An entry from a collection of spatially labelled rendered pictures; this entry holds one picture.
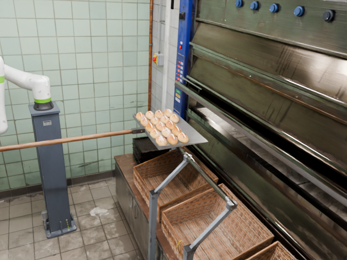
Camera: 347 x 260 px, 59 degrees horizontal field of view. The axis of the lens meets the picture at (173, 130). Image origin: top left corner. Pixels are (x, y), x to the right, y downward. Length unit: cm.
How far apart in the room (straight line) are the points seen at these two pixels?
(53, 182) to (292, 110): 199
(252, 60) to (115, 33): 168
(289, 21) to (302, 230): 107
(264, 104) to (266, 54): 28
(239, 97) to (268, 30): 44
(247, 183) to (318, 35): 99
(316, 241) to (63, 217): 213
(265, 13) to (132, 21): 167
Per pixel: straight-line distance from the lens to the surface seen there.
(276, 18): 177
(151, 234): 214
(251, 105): 188
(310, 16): 161
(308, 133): 160
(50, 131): 258
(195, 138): 210
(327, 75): 152
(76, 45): 312
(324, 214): 167
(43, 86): 247
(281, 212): 188
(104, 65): 320
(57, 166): 273
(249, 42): 193
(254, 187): 201
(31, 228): 327
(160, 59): 298
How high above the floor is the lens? 213
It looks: 26 degrees down
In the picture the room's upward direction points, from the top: 4 degrees clockwise
